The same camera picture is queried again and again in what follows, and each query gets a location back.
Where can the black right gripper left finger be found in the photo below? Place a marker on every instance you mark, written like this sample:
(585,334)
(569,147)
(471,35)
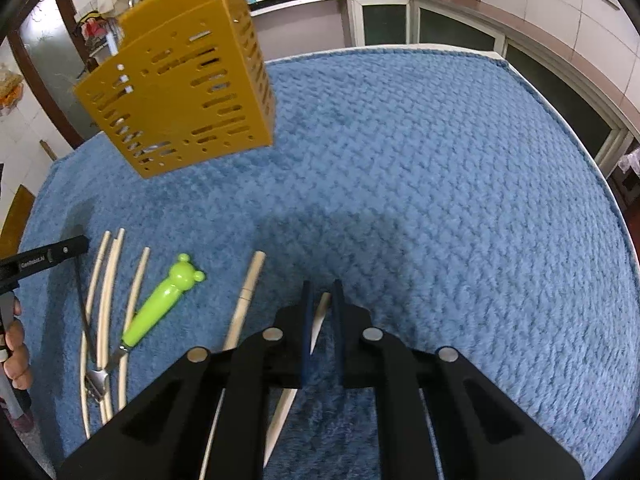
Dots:
(162,433)

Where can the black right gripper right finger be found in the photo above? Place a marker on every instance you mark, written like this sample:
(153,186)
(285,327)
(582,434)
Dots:
(438,415)

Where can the green bear-handle fork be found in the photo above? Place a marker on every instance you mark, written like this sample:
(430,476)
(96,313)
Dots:
(181,277)

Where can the kitchen cabinet glass doors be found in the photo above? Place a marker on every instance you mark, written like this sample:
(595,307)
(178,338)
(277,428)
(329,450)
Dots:
(603,118)

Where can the person's left hand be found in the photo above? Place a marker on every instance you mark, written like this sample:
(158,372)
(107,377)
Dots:
(17,367)

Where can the silver metal fork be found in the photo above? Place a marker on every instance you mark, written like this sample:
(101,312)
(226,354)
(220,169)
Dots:
(85,318)

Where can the blue textured cloth mat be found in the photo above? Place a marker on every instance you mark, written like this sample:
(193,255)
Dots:
(439,188)

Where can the yellow perforated utensil holder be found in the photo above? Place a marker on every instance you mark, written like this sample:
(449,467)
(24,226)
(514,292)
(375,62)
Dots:
(187,83)

